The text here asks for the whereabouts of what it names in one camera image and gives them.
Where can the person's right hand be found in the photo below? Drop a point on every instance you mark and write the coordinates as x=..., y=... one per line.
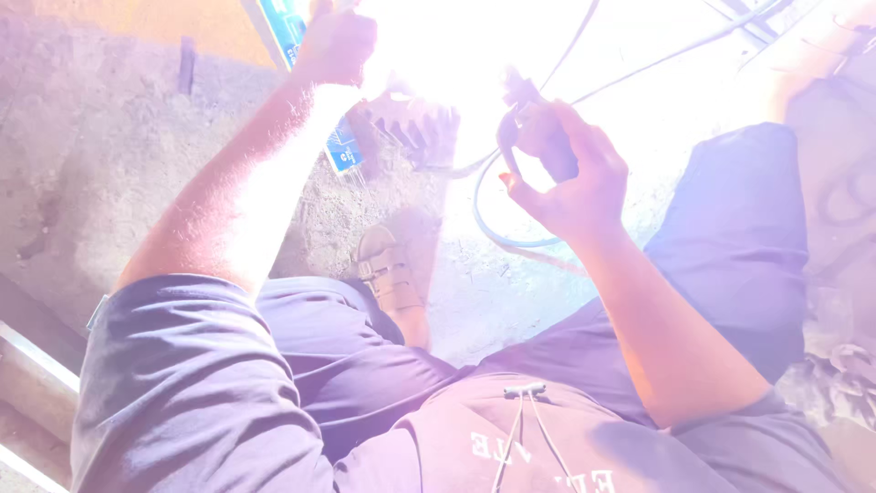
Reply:
x=588, y=195

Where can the metal frame bars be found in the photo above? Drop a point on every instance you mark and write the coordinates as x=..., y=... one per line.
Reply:
x=759, y=17

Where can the heap of metal scrap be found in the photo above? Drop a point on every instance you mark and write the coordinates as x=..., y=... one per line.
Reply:
x=845, y=373

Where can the welding electrode holder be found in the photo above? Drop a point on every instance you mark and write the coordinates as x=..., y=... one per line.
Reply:
x=537, y=133

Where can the metal rail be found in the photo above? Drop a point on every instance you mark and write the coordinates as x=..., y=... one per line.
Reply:
x=38, y=376

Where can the person's left fingers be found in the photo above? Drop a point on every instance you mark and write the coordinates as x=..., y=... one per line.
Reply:
x=342, y=27

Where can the person's purple shorts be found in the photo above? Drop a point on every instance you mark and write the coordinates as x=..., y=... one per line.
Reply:
x=205, y=383

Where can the person's left hand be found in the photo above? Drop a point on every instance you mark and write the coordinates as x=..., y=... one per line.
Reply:
x=335, y=48

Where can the blue printed board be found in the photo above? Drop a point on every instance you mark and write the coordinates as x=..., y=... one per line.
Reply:
x=345, y=150

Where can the toothed metal gear piece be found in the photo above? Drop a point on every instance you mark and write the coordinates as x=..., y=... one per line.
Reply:
x=414, y=127

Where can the person's printed shirt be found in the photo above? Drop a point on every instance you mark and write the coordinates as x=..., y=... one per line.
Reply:
x=616, y=452

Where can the small dark metal strip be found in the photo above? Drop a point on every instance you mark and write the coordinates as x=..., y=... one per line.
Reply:
x=186, y=67

